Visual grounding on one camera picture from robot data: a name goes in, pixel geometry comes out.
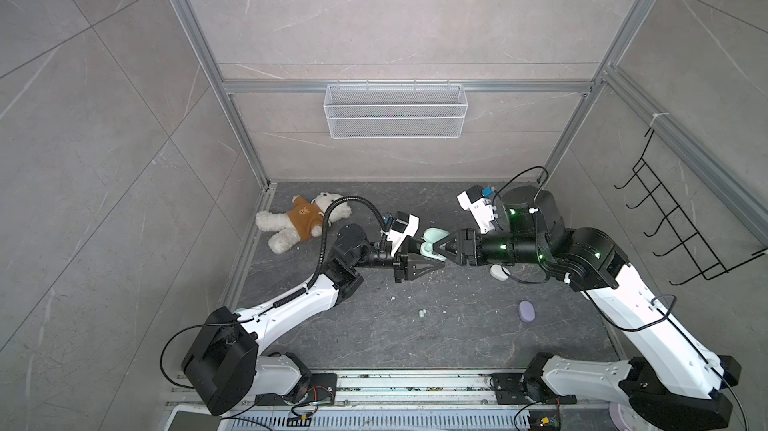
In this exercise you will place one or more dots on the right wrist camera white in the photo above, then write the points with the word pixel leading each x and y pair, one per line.
pixel 477 201

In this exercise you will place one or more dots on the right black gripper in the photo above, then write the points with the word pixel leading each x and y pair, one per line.
pixel 463 237

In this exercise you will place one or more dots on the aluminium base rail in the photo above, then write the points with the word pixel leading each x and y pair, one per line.
pixel 439 399

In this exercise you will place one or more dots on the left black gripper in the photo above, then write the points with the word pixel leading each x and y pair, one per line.
pixel 404 265

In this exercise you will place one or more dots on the black wall hook rack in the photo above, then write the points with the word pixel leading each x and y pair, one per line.
pixel 684 233

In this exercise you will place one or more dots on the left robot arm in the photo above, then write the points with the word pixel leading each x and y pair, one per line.
pixel 225 362

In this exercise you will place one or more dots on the white teddy bear brown shirt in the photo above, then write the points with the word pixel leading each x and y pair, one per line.
pixel 301 223

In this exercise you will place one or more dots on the white wire mesh basket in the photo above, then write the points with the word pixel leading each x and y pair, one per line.
pixel 415 111

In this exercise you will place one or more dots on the green earbud charging case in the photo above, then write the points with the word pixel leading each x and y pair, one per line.
pixel 430 237

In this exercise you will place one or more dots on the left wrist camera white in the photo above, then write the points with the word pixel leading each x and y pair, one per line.
pixel 401 226

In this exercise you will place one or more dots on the white tablet device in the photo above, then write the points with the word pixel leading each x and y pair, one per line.
pixel 187 420

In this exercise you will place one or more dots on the white earbud charging case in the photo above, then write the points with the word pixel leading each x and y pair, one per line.
pixel 499 272

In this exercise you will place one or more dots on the purple earbud charging case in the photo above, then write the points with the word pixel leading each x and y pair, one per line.
pixel 526 311

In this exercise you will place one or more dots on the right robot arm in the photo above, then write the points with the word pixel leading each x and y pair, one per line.
pixel 675 382

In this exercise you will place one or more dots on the pink round alarm clock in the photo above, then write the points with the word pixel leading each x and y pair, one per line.
pixel 625 418

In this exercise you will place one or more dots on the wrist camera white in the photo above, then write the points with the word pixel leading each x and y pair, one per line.
pixel 477 201
pixel 401 226

